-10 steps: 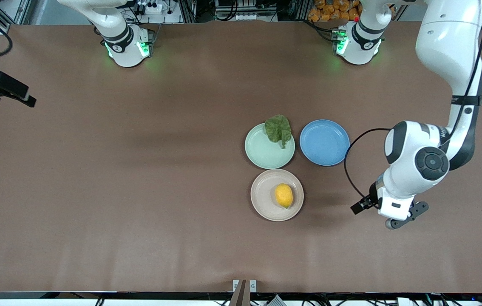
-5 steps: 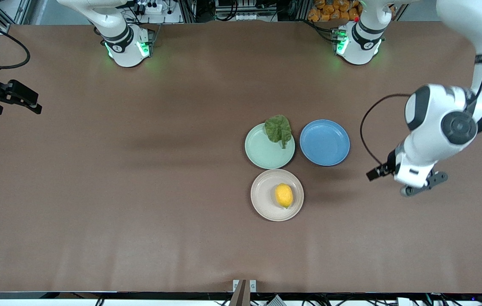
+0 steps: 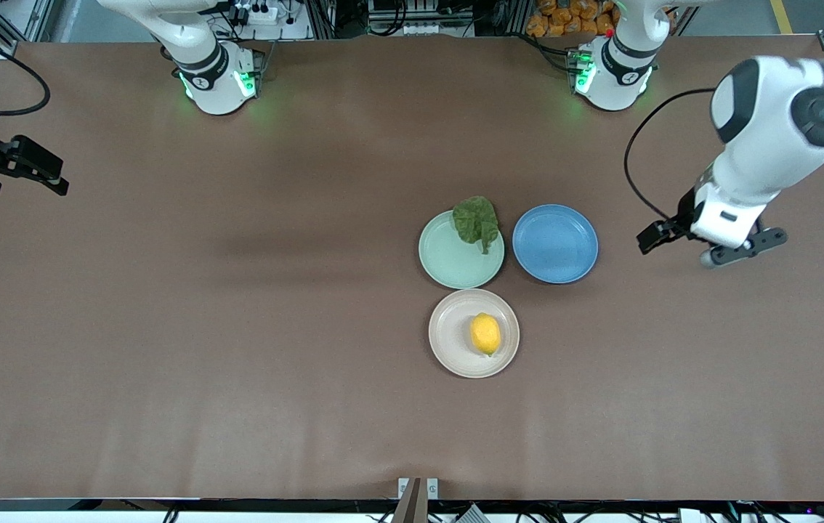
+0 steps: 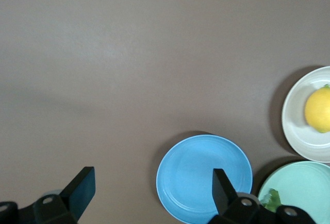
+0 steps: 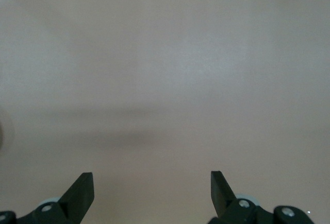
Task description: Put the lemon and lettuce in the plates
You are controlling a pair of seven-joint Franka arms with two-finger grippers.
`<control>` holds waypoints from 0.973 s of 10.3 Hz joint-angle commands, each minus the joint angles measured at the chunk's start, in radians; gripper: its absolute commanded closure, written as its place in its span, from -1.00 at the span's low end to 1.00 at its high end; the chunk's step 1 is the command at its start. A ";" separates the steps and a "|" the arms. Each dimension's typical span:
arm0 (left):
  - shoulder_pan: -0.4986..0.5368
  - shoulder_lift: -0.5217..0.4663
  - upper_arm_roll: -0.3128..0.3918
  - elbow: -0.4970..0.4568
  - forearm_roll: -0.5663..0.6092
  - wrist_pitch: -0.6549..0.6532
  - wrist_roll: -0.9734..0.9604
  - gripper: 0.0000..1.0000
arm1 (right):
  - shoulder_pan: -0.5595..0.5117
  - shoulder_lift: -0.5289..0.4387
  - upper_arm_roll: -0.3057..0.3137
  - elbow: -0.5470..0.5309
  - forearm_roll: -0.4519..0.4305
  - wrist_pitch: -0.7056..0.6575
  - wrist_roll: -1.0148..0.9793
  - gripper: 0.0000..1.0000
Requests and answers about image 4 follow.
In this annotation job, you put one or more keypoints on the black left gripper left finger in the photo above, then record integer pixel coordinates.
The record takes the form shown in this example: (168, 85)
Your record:
(77, 195)

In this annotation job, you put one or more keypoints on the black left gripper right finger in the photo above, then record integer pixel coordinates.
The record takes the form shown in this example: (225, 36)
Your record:
(223, 193)

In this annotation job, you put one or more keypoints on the pale green plate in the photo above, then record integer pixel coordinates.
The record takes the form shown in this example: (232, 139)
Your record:
(296, 180)

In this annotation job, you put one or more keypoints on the pale beige plate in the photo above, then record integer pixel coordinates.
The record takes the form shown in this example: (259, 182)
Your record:
(294, 131)

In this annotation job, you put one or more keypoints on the blue plate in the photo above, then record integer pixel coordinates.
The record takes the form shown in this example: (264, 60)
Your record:
(185, 172)

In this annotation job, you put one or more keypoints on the yellow lemon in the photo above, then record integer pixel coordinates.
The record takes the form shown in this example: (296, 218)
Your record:
(318, 110)

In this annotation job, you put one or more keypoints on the green lettuce leaf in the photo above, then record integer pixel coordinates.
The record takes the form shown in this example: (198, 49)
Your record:
(272, 200)

